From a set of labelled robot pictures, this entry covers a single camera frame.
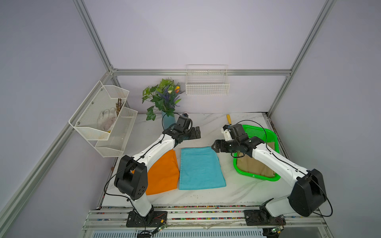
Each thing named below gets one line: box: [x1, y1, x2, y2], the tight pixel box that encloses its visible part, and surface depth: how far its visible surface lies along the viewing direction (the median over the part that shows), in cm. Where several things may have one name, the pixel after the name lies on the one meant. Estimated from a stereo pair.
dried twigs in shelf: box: [115, 98, 125, 118], surface depth 83 cm
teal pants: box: [179, 146, 227, 190], surface depth 89 cm
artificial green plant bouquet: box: [141, 77, 186, 121], surface depth 88 cm
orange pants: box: [131, 148, 180, 196], surface depth 86 cm
